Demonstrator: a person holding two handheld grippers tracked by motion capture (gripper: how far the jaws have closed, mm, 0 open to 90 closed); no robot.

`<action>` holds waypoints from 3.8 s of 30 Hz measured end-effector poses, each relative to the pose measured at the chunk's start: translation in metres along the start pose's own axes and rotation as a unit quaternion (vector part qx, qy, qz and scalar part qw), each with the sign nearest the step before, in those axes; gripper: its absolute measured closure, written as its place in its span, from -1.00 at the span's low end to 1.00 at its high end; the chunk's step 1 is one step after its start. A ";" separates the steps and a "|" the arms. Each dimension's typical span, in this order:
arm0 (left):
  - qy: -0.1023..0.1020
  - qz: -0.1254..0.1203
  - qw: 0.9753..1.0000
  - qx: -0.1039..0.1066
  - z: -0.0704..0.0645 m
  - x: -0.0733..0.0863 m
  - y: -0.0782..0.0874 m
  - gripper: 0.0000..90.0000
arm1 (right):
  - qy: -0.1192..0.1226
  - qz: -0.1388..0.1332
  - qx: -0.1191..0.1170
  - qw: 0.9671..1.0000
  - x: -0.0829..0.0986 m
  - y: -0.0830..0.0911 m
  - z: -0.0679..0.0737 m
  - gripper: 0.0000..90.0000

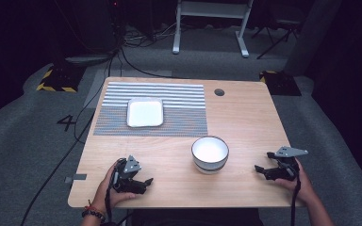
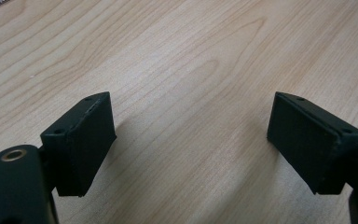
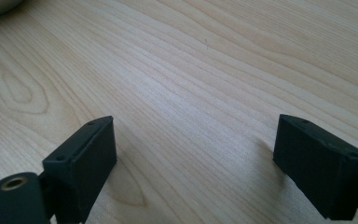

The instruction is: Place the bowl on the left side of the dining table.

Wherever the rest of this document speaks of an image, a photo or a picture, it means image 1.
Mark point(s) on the white desk frame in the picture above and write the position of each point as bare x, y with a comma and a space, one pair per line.
212, 9

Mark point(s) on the grey power strip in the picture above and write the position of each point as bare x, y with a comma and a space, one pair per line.
88, 59

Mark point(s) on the grey column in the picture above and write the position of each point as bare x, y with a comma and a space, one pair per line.
314, 34

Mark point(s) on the person's dark lap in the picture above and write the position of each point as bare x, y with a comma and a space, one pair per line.
194, 218

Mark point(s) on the grey tape strip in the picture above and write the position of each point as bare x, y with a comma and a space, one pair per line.
75, 178

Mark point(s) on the black tripod stand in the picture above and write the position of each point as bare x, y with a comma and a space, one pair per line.
276, 34

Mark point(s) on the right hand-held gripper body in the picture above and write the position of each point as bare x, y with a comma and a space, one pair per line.
284, 171

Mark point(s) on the black yellow striped floor base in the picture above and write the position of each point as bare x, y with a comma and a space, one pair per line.
61, 80
279, 83

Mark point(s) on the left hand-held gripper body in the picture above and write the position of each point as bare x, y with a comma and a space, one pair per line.
128, 183

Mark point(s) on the white square plate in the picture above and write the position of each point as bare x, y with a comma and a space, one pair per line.
144, 113

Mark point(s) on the grey striped placemat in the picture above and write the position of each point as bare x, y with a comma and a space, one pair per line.
182, 94

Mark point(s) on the person's left hand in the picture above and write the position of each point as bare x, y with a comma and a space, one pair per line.
103, 194

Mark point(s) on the person's right hand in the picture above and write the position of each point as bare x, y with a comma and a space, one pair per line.
303, 185

